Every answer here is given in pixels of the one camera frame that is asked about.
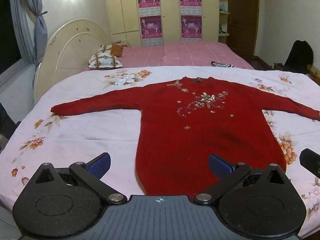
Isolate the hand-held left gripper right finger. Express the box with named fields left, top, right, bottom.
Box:
left=192, top=154, right=288, bottom=205

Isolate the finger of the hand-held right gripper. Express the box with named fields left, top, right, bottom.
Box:
left=299, top=148, right=320, bottom=178

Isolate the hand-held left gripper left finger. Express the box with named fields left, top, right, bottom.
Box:
left=34, top=152, right=128, bottom=205

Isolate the red sequined sweater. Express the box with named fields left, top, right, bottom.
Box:
left=51, top=76, right=320, bottom=196

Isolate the white floral blanket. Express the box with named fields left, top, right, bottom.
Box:
left=0, top=66, right=320, bottom=239

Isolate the dark object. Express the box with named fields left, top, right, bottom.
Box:
left=0, top=102, right=22, bottom=141

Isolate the black white striped cloth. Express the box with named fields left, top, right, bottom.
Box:
left=211, top=61, right=237, bottom=68

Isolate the white patterned pillow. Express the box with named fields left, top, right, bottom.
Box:
left=98, top=44, right=113, bottom=55
left=88, top=53, right=123, bottom=70

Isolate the black bag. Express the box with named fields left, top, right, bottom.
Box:
left=283, top=40, right=314, bottom=74

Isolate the cream round headboard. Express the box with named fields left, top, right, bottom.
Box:
left=33, top=19, right=112, bottom=105

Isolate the orange striped pillow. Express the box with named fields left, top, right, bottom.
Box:
left=110, top=42, right=129, bottom=57

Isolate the pink checked bedsheet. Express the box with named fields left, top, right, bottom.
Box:
left=84, top=42, right=255, bottom=71

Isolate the cream corner shelf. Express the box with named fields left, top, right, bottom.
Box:
left=218, top=0, right=231, bottom=44

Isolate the grey tied curtain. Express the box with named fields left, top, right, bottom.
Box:
left=9, top=0, right=48, bottom=68

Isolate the brown wooden door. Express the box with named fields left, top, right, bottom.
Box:
left=227, top=0, right=260, bottom=56

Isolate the dark window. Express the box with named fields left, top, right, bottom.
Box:
left=0, top=0, right=23, bottom=80

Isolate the cream wardrobe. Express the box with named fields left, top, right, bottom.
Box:
left=104, top=0, right=221, bottom=47

